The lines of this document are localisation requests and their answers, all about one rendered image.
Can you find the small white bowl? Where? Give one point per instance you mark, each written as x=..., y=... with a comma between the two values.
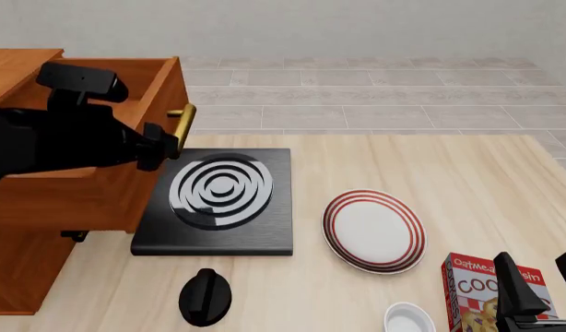
x=407, y=320

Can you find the flat black stove plate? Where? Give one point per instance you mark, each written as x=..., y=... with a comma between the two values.
x=218, y=235

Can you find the white plate with red rings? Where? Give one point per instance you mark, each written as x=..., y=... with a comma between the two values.
x=373, y=231

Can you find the black camera plate on stalk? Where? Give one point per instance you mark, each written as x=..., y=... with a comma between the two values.
x=80, y=80

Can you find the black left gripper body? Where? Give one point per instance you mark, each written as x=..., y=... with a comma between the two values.
x=151, y=147

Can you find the round black stove knob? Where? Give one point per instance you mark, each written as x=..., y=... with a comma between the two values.
x=204, y=297

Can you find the red cookie box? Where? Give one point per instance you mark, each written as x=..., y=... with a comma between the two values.
x=472, y=290

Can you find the wooden cabinet drawer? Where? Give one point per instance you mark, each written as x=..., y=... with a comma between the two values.
x=80, y=204

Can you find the wooden cabinet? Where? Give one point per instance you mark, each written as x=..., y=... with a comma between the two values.
x=15, y=273

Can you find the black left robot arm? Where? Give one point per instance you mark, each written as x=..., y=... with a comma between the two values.
x=38, y=145

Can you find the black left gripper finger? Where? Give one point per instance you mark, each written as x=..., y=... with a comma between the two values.
x=172, y=147

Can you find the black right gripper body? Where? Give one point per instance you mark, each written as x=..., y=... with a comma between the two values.
x=536, y=323

